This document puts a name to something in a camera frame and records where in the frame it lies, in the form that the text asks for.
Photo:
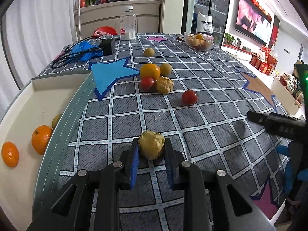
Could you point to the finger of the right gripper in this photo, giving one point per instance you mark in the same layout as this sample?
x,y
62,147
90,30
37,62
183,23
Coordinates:
x,y
280,125

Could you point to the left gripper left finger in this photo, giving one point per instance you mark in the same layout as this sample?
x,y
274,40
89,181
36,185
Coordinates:
x,y
70,208

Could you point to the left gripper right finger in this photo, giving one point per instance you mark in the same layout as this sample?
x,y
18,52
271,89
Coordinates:
x,y
217,192

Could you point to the physalis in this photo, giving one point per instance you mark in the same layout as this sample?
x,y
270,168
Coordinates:
x,y
151,144

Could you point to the large orange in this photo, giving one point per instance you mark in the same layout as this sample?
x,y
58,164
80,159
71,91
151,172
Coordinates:
x,y
40,138

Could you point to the small mandarin orange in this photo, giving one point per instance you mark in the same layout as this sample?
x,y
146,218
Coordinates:
x,y
10,154

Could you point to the red cherry tomato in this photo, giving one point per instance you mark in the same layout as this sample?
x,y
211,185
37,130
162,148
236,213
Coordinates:
x,y
189,97

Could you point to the white low cabinet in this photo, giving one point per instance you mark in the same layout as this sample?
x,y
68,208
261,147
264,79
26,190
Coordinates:
x,y
288,101

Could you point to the red gift boxes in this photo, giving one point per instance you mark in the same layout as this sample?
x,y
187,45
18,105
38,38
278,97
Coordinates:
x,y
265,60

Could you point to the green fruit in tray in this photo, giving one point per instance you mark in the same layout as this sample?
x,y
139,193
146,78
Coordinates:
x,y
55,121

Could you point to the white tray teal rim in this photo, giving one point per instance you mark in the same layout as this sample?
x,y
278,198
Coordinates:
x,y
40,123

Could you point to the small potted plant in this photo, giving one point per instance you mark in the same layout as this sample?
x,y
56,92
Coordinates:
x,y
228,39

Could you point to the grey checkered star tablecloth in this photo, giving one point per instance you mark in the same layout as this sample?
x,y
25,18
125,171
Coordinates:
x,y
214,133

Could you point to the husked physalis fruit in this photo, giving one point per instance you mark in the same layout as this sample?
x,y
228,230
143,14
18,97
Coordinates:
x,y
164,85

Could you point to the glass fruit bowl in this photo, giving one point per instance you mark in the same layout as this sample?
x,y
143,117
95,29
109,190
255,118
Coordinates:
x,y
199,42

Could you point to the red cherry tomato hidden behind physalis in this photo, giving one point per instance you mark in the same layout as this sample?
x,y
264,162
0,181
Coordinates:
x,y
148,84

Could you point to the white shopping bag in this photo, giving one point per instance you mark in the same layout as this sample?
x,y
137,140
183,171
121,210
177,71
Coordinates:
x,y
204,24

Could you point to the yellow-green round fruit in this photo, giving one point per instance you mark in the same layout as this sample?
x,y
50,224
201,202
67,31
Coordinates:
x,y
165,69

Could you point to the small orange tomato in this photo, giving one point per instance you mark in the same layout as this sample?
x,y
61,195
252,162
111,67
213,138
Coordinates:
x,y
150,70

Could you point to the black power adapter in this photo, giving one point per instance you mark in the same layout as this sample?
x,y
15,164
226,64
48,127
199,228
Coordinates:
x,y
107,46

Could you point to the far yellow-green fruit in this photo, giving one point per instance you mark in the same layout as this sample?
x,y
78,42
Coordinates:
x,y
149,52

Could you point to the red plastic chair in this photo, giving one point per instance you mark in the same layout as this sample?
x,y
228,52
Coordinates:
x,y
104,30

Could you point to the beige counter cabinet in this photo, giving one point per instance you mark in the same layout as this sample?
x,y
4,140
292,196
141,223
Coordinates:
x,y
108,14

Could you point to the clear plastic bottle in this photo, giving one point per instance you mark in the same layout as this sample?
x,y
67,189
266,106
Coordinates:
x,y
128,24

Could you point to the white curtain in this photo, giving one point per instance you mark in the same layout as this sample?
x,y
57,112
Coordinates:
x,y
34,33

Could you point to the wall television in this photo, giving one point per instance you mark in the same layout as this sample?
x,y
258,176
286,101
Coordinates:
x,y
253,22

